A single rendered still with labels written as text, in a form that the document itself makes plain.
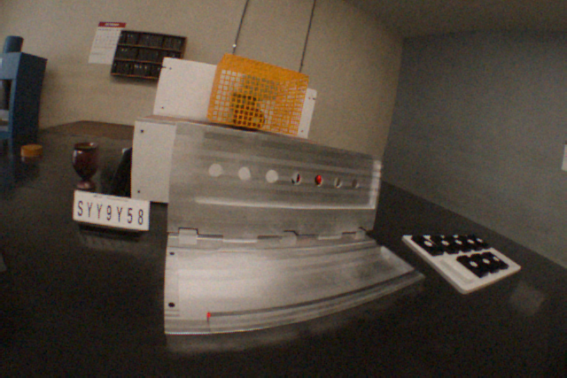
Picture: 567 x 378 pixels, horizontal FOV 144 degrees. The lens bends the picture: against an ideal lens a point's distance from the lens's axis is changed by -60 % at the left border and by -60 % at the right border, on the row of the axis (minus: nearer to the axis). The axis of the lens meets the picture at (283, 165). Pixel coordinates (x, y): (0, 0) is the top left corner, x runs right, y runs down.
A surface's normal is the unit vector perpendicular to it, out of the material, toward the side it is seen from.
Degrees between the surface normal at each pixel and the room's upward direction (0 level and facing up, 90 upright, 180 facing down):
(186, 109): 90
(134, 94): 90
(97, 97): 90
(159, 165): 90
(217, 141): 80
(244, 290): 0
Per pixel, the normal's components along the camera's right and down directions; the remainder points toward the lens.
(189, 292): 0.20, -0.96
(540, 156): -0.90, -0.11
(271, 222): 0.41, 0.07
